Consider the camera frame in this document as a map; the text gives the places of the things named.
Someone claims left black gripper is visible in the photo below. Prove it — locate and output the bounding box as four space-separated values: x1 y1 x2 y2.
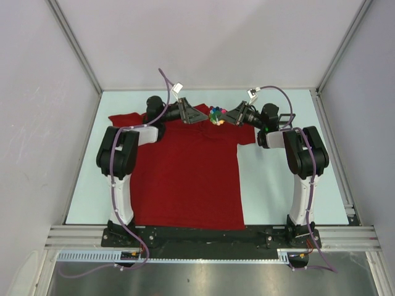
159 98 208 125

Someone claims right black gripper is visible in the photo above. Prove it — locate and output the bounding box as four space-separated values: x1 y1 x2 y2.
218 101 265 130

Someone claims red t-shirt garment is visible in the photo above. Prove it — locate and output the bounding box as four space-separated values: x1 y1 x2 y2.
107 103 257 231

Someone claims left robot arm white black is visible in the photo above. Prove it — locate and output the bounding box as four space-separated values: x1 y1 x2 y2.
96 96 208 247

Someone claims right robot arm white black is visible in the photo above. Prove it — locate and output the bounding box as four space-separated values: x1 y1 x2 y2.
220 101 330 247

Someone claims black open small box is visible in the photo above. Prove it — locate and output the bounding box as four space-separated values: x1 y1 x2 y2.
278 113 296 126

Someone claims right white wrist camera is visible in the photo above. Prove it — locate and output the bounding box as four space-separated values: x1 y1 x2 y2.
247 87 261 105

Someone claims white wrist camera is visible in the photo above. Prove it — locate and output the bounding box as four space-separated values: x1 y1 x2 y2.
247 87 261 105
171 82 183 101

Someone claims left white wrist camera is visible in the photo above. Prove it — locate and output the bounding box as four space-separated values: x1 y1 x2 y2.
171 82 183 101

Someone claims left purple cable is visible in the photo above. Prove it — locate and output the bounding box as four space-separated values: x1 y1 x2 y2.
57 68 180 279

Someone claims purple cable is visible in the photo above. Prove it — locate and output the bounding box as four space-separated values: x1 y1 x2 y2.
57 68 180 279
254 85 337 273

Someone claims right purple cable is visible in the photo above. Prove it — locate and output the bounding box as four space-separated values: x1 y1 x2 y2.
254 85 337 273

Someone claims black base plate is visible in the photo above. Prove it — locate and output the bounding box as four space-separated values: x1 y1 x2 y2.
101 222 322 249

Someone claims slotted cable duct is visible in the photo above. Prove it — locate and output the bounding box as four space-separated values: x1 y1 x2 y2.
57 250 289 264

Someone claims aluminium front rail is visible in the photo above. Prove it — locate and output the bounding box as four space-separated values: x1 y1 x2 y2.
44 225 381 252

